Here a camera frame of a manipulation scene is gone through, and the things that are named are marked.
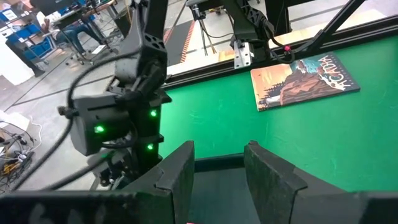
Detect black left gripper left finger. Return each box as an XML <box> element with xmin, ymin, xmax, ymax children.
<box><xmin>123</xmin><ymin>140</ymin><xmax>196</xmax><ymax>224</ymax></box>

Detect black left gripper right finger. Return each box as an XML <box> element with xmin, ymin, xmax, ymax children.
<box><xmin>243</xmin><ymin>140</ymin><xmax>346</xmax><ymax>224</ymax></box>

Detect green table mat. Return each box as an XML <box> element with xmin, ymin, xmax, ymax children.
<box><xmin>158</xmin><ymin>34</ymin><xmax>398</xmax><ymax>193</ymax></box>

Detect Acadia lighthouse picture book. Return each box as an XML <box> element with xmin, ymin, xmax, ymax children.
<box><xmin>250</xmin><ymin>51</ymin><xmax>361</xmax><ymax>112</ymax></box>

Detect white cardboard box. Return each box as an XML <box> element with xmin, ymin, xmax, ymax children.
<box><xmin>0</xmin><ymin>110</ymin><xmax>31</xmax><ymax>132</ymax></box>

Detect black floor mat orange stripes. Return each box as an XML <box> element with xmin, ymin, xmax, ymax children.
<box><xmin>163</xmin><ymin>19</ymin><xmax>197</xmax><ymax>63</ymax></box>

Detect blue storage bin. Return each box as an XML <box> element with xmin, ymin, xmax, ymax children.
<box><xmin>23</xmin><ymin>39</ymin><xmax>53</xmax><ymax>60</ymax></box>

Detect person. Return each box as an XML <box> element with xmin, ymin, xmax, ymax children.
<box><xmin>39</xmin><ymin>11</ymin><xmax>105</xmax><ymax>58</ymax></box>

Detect white square pillar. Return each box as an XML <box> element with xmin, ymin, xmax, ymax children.
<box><xmin>0</xmin><ymin>39</ymin><xmax>35</xmax><ymax>86</ymax></box>

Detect large black monitor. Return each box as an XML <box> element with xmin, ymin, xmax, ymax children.
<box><xmin>29</xmin><ymin>0</ymin><xmax>76</xmax><ymax>17</ymax></box>

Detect blue bin with white label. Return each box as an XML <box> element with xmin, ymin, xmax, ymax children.
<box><xmin>0</xmin><ymin>8</ymin><xmax>19</xmax><ymax>22</ymax></box>

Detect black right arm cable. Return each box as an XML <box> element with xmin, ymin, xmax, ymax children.
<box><xmin>11</xmin><ymin>51</ymin><xmax>139</xmax><ymax>192</ymax></box>

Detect tangled floor cables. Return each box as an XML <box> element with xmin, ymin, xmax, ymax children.
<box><xmin>0</xmin><ymin>115</ymin><xmax>44</xmax><ymax>189</ymax></box>

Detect silver metal mounting bracket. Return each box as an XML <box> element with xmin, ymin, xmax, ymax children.
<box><xmin>233</xmin><ymin>40</ymin><xmax>254</xmax><ymax>70</ymax></box>

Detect black cable with red tag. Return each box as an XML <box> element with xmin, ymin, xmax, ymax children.
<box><xmin>269</xmin><ymin>30</ymin><xmax>312</xmax><ymax>65</ymax></box>

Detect black camera on stand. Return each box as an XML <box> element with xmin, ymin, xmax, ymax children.
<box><xmin>185</xmin><ymin>0</ymin><xmax>219</xmax><ymax>57</ymax></box>

